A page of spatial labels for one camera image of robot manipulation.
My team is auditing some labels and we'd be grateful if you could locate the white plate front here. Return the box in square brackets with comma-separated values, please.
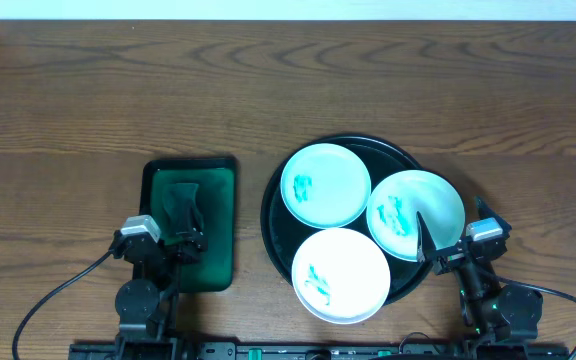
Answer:
[291, 228, 391, 325]

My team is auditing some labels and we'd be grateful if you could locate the dark green sponge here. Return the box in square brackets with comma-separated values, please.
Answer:
[162, 183, 204, 241]

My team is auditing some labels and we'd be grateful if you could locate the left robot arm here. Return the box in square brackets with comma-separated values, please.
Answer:
[107, 230, 207, 360]

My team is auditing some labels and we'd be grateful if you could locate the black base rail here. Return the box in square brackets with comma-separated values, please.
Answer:
[67, 340, 569, 360]

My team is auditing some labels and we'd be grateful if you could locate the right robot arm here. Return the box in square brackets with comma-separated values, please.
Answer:
[416, 197, 543, 359]

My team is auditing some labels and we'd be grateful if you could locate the rectangular green tray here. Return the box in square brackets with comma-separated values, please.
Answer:
[139, 156, 237, 293]

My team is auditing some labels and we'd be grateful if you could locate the light green plate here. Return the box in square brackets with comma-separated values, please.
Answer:
[366, 170, 465, 262]
[279, 143, 372, 229]

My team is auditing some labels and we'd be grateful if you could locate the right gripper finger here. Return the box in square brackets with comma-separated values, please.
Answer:
[474, 196, 497, 220]
[416, 212, 436, 262]

